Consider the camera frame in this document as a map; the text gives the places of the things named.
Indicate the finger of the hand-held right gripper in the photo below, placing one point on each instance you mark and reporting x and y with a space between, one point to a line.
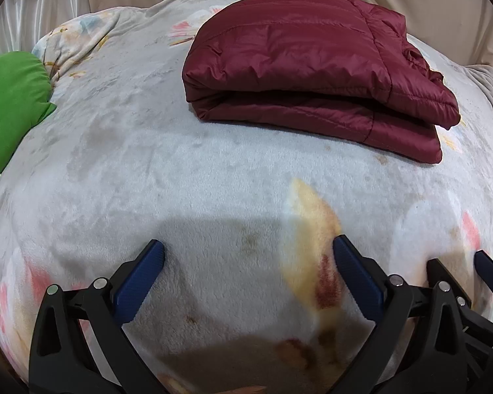
491 271
435 269

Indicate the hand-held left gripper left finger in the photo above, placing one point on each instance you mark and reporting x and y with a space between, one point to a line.
141 283

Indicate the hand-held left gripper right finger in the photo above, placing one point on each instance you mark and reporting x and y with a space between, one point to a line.
357 279

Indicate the maroon puffer jacket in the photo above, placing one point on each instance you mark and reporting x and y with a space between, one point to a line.
291 57

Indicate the floral fleece blanket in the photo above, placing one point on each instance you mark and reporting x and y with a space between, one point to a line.
148 172

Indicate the green cloth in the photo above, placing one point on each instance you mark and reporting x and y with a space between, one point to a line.
12 102

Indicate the white curtain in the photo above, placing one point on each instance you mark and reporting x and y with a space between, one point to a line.
20 16

